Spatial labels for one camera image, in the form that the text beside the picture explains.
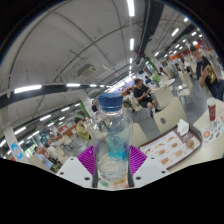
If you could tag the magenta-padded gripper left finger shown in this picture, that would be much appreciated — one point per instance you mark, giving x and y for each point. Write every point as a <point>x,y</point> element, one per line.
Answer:
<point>85,160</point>

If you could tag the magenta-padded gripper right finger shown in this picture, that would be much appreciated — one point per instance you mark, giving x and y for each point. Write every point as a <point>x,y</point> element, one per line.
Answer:
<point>139,160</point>

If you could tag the clear water bottle blue cap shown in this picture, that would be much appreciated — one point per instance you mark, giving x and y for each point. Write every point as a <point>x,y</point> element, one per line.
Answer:
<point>111,140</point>

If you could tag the beige chair with round hole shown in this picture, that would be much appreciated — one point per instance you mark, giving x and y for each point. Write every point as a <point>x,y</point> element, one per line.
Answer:
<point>170,116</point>
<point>139,136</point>

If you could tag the dark food tray paper liner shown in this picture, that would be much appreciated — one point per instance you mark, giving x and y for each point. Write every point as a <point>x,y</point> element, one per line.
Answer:
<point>170,148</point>

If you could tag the white paper napkin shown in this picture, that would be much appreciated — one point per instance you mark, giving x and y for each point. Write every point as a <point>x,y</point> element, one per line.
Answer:
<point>182,127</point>

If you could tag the group of beige chairs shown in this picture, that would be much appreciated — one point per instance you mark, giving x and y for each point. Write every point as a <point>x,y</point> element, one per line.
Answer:
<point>165,96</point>

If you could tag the ceiling air conditioner unit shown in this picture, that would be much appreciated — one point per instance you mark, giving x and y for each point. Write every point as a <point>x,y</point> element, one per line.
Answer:
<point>86,71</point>

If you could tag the group of ceiling lights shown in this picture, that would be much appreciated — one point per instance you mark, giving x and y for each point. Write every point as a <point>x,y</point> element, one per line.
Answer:
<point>130,6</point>

